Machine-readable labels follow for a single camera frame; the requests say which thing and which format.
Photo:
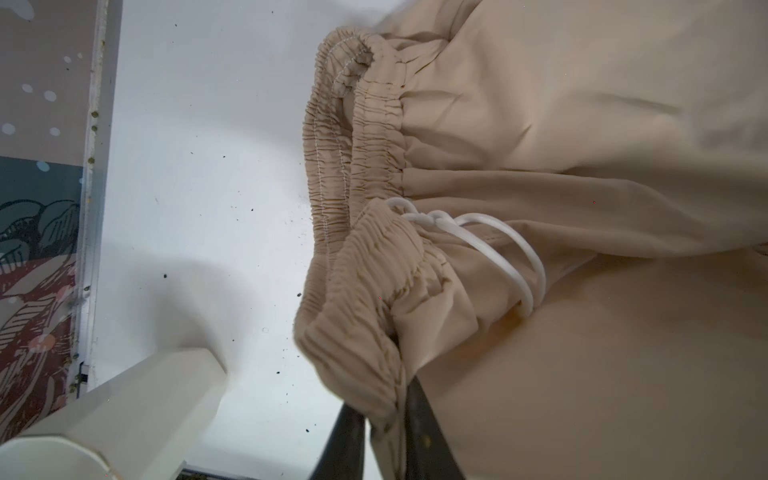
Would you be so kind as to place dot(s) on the white mug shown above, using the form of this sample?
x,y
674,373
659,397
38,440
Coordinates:
x,y
139,425

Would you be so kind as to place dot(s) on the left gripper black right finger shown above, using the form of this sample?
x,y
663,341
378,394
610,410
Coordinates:
x,y
428,454

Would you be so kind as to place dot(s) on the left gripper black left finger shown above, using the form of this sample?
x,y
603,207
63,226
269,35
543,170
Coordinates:
x,y
344,454

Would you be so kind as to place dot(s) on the beige drawstring shorts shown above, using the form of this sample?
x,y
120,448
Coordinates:
x,y
553,215

